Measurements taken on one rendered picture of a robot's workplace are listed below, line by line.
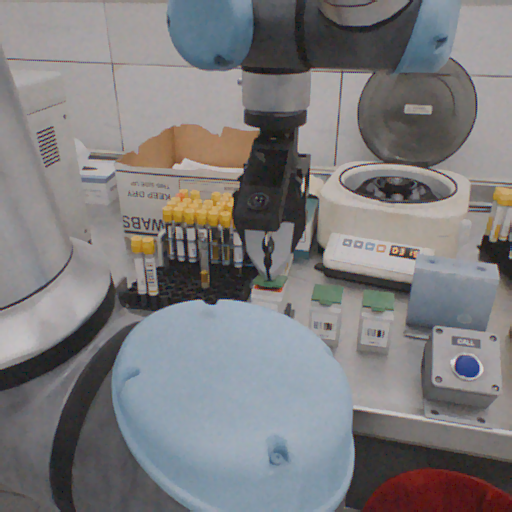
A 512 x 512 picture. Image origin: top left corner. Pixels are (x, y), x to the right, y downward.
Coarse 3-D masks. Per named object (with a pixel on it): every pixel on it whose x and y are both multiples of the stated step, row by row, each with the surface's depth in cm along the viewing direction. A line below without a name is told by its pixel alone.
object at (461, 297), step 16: (432, 256) 68; (416, 272) 66; (432, 272) 65; (448, 272) 64; (464, 272) 64; (480, 272) 64; (496, 272) 64; (416, 288) 67; (432, 288) 66; (448, 288) 65; (464, 288) 65; (480, 288) 64; (496, 288) 63; (416, 304) 68; (432, 304) 67; (448, 304) 66; (464, 304) 66; (480, 304) 65; (416, 320) 69; (432, 320) 68; (448, 320) 67; (464, 320) 67; (480, 320) 66; (416, 336) 68
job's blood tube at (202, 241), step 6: (198, 240) 71; (204, 240) 71; (198, 246) 72; (204, 246) 72; (198, 252) 73; (204, 252) 72; (204, 258) 73; (204, 264) 73; (204, 270) 74; (204, 276) 74; (204, 282) 74
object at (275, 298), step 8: (256, 288) 65; (264, 288) 65; (272, 288) 65; (280, 288) 65; (256, 296) 65; (264, 296) 65; (272, 296) 65; (280, 296) 64; (256, 304) 65; (264, 304) 65; (272, 304) 64; (280, 304) 64; (280, 312) 65
